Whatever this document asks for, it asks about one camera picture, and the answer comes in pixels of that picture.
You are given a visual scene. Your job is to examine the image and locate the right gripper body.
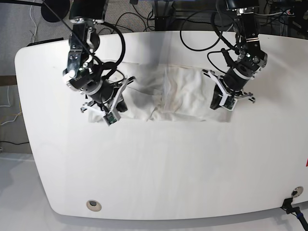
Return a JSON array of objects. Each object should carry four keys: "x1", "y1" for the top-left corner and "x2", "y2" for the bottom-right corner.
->
[{"x1": 80, "y1": 77, "x2": 136, "y2": 113}]

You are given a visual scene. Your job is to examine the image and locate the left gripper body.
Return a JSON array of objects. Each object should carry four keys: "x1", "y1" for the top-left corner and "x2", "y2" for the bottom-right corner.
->
[{"x1": 202, "y1": 68, "x2": 256, "y2": 103}]

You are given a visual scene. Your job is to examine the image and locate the white printed T-shirt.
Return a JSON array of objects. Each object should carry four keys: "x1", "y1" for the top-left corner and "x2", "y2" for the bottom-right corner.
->
[{"x1": 86, "y1": 61, "x2": 233, "y2": 124}]

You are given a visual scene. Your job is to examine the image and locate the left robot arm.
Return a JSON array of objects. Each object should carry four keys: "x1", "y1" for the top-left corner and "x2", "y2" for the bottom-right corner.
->
[{"x1": 203, "y1": 0, "x2": 268, "y2": 111}]

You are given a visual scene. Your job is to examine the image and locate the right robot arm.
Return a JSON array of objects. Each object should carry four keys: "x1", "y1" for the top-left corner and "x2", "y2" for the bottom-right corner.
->
[{"x1": 64, "y1": 0, "x2": 134, "y2": 120}]

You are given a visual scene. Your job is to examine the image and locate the round dark stand base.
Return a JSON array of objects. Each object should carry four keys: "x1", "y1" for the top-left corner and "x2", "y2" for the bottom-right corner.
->
[{"x1": 41, "y1": 0, "x2": 70, "y2": 23}]

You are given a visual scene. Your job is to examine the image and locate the silver table grommet left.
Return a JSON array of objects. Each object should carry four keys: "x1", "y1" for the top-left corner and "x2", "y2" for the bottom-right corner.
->
[{"x1": 86, "y1": 200, "x2": 102, "y2": 212}]

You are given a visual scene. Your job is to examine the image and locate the silver table grommet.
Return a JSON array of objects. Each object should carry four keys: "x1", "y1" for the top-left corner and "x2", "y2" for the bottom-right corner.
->
[
  {"x1": 291, "y1": 186, "x2": 304, "y2": 198},
  {"x1": 86, "y1": 200, "x2": 102, "y2": 212}
]

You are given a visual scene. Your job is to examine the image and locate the silver table grommet right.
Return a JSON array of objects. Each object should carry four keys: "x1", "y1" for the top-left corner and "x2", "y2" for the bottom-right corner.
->
[{"x1": 291, "y1": 186, "x2": 304, "y2": 198}]

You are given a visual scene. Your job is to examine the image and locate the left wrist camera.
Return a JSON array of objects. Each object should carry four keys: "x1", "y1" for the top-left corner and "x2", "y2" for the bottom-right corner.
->
[{"x1": 222, "y1": 96, "x2": 237, "y2": 111}]

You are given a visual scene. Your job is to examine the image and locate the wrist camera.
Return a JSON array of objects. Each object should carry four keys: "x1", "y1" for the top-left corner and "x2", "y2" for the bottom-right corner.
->
[
  {"x1": 103, "y1": 111, "x2": 121, "y2": 126},
  {"x1": 222, "y1": 96, "x2": 237, "y2": 111}
]

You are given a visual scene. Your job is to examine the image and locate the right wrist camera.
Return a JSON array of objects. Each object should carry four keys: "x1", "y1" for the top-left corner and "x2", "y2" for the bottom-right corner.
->
[{"x1": 103, "y1": 111, "x2": 121, "y2": 126}]

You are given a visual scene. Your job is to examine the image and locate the black tangled cables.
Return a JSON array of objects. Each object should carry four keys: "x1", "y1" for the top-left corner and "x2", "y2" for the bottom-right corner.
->
[{"x1": 103, "y1": 0, "x2": 157, "y2": 33}]

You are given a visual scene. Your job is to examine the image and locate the white cable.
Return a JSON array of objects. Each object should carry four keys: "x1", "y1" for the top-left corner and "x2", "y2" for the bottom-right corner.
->
[{"x1": 0, "y1": 84, "x2": 22, "y2": 126}]

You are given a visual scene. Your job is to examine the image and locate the black clamp with cable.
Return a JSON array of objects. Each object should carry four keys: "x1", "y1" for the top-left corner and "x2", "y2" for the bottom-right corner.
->
[{"x1": 281, "y1": 198, "x2": 308, "y2": 231}]

